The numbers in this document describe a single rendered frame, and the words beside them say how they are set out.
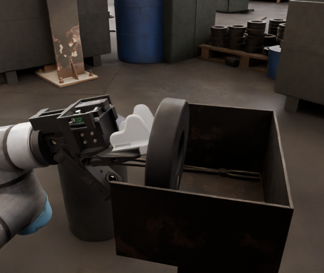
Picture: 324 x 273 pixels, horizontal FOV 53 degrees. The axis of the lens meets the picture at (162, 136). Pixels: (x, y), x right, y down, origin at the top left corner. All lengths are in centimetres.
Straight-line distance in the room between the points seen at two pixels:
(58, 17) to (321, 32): 201
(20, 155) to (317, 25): 206
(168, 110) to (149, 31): 308
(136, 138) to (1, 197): 26
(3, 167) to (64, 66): 254
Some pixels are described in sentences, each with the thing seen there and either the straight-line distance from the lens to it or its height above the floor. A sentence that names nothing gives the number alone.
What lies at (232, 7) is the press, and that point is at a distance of 768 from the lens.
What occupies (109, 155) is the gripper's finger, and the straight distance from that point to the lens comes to 45.
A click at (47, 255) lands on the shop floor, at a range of 133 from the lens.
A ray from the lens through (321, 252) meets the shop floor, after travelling 140.
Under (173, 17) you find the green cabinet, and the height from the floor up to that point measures 48.
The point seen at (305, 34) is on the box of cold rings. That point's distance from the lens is 237.
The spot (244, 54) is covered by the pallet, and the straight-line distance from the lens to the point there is 347.
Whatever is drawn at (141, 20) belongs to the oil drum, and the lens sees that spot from 345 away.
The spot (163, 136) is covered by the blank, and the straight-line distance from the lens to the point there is 39.
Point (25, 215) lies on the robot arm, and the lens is 60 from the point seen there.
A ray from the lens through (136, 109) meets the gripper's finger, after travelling 47.
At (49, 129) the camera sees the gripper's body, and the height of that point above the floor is 73.
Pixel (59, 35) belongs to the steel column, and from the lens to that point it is 301.
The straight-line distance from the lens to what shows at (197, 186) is 59.
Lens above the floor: 94
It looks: 28 degrees down
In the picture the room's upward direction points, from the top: straight up
